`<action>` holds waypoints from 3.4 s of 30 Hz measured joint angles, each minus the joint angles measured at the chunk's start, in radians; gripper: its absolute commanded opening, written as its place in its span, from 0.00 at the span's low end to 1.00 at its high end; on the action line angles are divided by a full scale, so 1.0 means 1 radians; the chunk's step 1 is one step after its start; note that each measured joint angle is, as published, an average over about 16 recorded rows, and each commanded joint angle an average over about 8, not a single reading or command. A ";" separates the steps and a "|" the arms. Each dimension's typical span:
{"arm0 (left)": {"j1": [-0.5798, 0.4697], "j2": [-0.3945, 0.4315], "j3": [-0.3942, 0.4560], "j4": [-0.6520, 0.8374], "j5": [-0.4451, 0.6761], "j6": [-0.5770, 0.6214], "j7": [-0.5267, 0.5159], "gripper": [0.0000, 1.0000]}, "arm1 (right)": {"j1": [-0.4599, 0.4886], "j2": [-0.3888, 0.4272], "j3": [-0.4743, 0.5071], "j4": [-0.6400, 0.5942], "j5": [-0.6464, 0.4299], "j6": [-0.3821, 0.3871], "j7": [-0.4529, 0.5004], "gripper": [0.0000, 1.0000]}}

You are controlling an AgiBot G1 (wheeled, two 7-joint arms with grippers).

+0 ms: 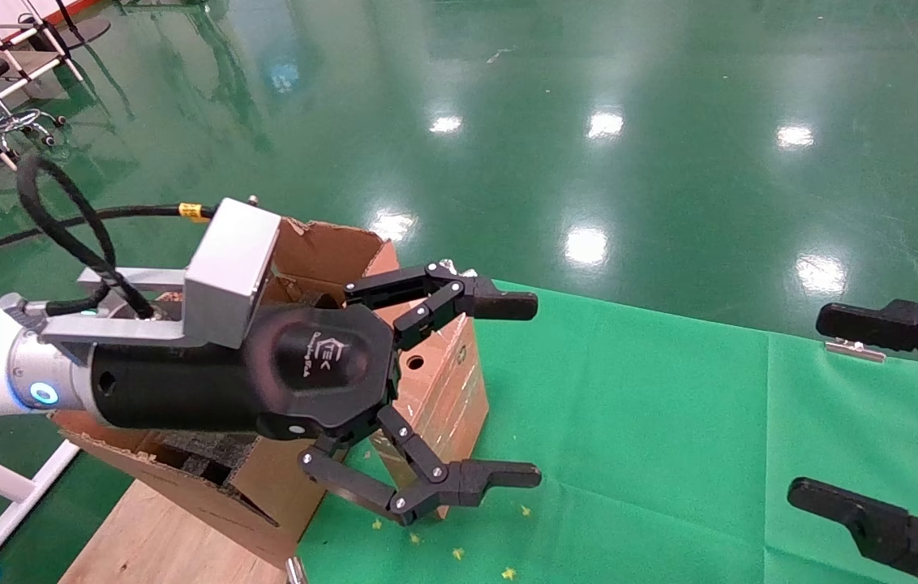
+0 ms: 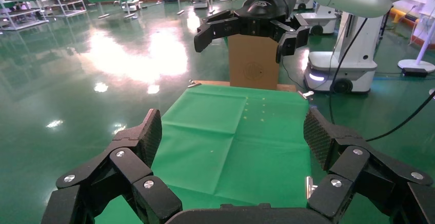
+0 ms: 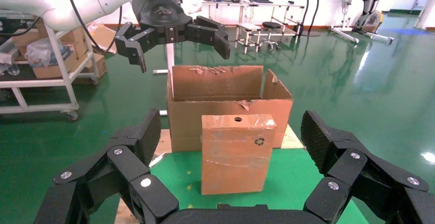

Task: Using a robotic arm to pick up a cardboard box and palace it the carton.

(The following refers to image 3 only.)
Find white wheeled cart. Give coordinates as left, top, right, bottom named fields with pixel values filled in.
left=0, top=10, right=100, bottom=121

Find black round stool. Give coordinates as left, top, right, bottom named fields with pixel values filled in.
left=258, top=21, right=282, bottom=53

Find small taped cardboard box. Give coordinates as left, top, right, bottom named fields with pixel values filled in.
left=201, top=114, right=277, bottom=196

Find white exercise machine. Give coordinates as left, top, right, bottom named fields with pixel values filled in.
left=329, top=0, right=395, bottom=45

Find white pipe frame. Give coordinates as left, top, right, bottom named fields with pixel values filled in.
left=153, top=42, right=176, bottom=116

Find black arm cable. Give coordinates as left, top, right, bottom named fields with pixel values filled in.
left=61, top=0, right=124, bottom=54

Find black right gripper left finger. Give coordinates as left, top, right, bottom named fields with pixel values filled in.
left=33, top=108, right=180, bottom=224

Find green table mat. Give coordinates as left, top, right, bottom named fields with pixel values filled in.
left=149, top=148, right=369, bottom=224

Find white square stool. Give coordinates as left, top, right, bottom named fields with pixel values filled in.
left=235, top=23, right=262, bottom=54

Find large cardboard box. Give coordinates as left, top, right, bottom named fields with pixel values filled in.
left=12, top=20, right=89, bottom=60

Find large open cardboard carton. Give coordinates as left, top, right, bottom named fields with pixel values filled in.
left=166, top=65, right=294, bottom=153

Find white pipe-leg table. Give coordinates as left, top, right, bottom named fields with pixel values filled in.
left=202, top=0, right=305, bottom=45

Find clear plastic bag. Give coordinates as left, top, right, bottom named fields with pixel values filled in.
left=24, top=38, right=67, bottom=68

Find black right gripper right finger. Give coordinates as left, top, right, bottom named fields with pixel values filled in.
left=300, top=109, right=435, bottom=224

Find cardboard box with tape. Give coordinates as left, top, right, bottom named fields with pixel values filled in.
left=73, top=53, right=108, bottom=85

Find clear plastic bottle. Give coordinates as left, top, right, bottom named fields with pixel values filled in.
left=5, top=63, right=21, bottom=76

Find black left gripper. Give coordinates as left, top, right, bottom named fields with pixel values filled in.
left=114, top=0, right=232, bottom=74

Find flat cardboard sheet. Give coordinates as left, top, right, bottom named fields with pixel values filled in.
left=86, top=21, right=118, bottom=55

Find low cardboard box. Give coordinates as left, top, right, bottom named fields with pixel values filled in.
left=32, top=51, right=79, bottom=79

